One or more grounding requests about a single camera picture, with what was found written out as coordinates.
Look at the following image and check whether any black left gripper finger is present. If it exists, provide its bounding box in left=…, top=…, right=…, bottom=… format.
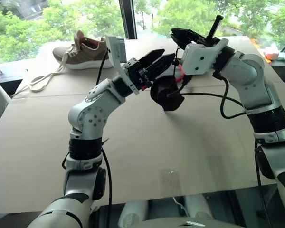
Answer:
left=139, top=48, right=166, bottom=70
left=149, top=53, right=177, bottom=79

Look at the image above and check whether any dark side table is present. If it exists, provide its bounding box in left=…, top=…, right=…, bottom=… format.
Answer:
left=268, top=35, right=285, bottom=84

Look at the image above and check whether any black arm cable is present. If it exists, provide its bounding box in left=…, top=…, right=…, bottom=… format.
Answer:
left=61, top=137, right=113, bottom=228
left=254, top=140, right=263, bottom=187

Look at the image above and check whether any thin white cable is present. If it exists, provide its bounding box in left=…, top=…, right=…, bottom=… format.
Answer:
left=171, top=196, right=191, bottom=217

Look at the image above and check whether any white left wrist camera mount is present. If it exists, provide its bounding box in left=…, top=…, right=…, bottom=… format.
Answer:
left=106, top=35, right=140, bottom=95

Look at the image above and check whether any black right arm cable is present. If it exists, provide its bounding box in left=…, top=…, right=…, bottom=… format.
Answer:
left=254, top=140, right=263, bottom=187

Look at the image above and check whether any black drawstring pouch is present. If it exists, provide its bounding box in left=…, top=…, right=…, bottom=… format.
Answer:
left=150, top=45, right=186, bottom=112

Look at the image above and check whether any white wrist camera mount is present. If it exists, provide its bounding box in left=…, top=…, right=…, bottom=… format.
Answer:
left=180, top=38, right=229, bottom=76
left=106, top=35, right=140, bottom=95

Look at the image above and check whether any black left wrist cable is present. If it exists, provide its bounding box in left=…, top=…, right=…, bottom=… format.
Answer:
left=95, top=48, right=110, bottom=86

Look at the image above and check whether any thin black right camera cable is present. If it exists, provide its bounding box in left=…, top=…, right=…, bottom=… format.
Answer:
left=179, top=76, right=244, bottom=105

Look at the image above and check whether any white rounded cylinder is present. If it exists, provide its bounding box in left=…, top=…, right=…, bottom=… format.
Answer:
left=184, top=194, right=215, bottom=220
left=118, top=199, right=150, bottom=228

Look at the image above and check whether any black window frame post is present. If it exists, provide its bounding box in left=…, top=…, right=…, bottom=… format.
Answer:
left=118, top=0, right=138, bottom=40

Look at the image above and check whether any small red plastic piece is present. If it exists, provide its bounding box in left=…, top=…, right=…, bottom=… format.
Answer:
left=174, top=65, right=187, bottom=83

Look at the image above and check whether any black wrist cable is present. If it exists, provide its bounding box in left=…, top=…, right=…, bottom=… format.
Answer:
left=212, top=72, right=249, bottom=119
left=95, top=48, right=110, bottom=86

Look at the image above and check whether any clear tape strip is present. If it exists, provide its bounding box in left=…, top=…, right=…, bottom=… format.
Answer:
left=158, top=167, right=182, bottom=198

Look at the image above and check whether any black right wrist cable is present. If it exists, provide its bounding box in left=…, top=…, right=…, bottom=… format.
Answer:
left=212, top=72, right=249, bottom=119

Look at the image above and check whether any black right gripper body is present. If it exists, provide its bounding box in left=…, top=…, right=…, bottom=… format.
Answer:
left=196, top=14, right=224, bottom=46

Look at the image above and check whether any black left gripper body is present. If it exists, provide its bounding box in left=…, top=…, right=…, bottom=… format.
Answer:
left=123, top=57, right=158, bottom=91

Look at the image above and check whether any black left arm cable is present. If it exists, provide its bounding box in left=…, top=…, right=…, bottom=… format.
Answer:
left=61, top=137, right=113, bottom=228

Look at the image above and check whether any orange and white package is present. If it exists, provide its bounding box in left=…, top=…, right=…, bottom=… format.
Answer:
left=263, top=44, right=280, bottom=60

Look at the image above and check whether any brown cardboard sheet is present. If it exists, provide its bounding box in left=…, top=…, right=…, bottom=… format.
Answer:
left=0, top=82, right=280, bottom=208
left=13, top=35, right=277, bottom=99

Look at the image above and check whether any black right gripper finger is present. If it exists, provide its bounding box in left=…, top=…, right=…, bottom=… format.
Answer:
left=171, top=28, right=206, bottom=41
left=170, top=34, right=197, bottom=48

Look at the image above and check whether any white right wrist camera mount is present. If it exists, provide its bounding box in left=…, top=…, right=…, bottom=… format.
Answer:
left=180, top=38, right=229, bottom=76

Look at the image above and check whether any beige sneaker with white laces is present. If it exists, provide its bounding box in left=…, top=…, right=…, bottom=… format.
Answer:
left=11, top=30, right=114, bottom=99

